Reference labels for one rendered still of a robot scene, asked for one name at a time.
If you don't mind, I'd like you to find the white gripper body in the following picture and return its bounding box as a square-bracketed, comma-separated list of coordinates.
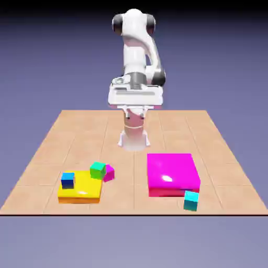
[107, 83, 164, 110]

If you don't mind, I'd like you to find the small magenta cube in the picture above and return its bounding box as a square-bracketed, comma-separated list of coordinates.
[103, 164, 116, 182]

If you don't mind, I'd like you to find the small green cube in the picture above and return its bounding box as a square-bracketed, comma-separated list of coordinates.
[90, 161, 107, 180]

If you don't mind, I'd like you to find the small blue cube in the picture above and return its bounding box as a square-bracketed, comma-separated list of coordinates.
[61, 172, 76, 189]

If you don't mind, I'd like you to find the small cyan cube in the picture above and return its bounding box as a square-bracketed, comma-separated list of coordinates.
[183, 190, 199, 212]

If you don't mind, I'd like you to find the large magenta box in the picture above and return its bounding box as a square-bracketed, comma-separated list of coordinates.
[147, 153, 201, 198]

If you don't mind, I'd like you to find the large yellow box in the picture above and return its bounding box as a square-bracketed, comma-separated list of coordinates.
[57, 170, 103, 204]

